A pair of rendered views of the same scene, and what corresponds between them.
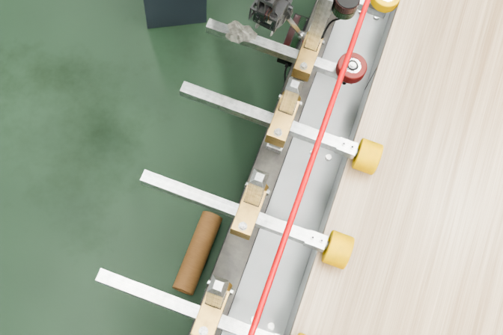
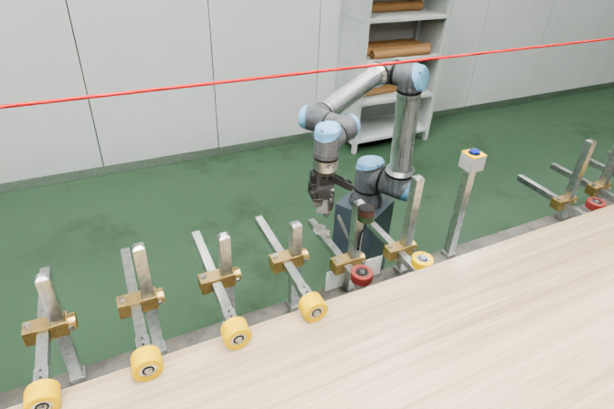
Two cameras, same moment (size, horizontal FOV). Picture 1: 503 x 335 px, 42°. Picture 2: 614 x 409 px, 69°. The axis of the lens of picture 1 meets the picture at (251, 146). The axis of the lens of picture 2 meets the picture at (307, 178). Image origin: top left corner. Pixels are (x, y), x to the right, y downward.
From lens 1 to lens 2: 1.17 m
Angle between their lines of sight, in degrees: 49
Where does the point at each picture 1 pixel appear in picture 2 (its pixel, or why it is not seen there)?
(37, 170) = (208, 300)
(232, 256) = (203, 335)
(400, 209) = (303, 354)
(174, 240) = not seen: hidden behind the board
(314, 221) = not seen: hidden behind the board
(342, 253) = (230, 328)
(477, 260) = not seen: outside the picture
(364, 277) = (235, 369)
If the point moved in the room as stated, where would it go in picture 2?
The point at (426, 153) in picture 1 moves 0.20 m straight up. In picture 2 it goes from (357, 342) to (365, 294)
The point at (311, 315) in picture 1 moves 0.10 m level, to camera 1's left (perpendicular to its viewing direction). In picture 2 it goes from (181, 359) to (169, 334)
